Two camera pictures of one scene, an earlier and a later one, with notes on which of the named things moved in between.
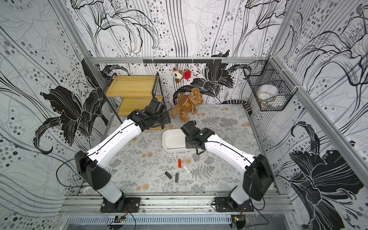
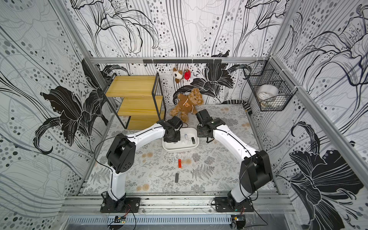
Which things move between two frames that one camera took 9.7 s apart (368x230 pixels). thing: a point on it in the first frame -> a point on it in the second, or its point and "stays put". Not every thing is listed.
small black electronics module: [240, 221] stays put
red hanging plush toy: [187, 74] stays put
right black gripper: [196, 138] -> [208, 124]
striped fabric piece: [240, 101] stays put
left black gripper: [166, 118] -> [177, 137]
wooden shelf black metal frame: [135, 93] stays put
